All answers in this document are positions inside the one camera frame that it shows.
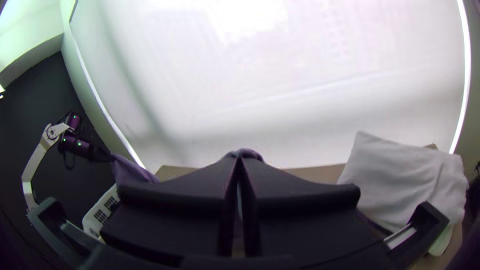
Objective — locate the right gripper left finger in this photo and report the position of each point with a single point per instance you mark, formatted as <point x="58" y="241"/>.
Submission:
<point x="176" y="217"/>

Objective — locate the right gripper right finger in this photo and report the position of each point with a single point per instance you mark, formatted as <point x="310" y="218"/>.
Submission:
<point x="307" y="217"/>

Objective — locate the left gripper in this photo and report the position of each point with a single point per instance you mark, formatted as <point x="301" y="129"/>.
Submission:
<point x="100" y="153"/>

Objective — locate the blue t-shirt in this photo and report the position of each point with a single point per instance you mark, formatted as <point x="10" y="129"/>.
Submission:
<point x="129" y="170"/>

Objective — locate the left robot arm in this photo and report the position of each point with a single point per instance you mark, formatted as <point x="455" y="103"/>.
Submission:
<point x="39" y="150"/>

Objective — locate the white laundry basket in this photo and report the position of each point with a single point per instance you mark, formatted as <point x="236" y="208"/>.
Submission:
<point x="103" y="213"/>

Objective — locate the pile of folded clothes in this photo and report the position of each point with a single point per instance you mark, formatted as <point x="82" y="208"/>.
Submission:
<point x="397" y="180"/>

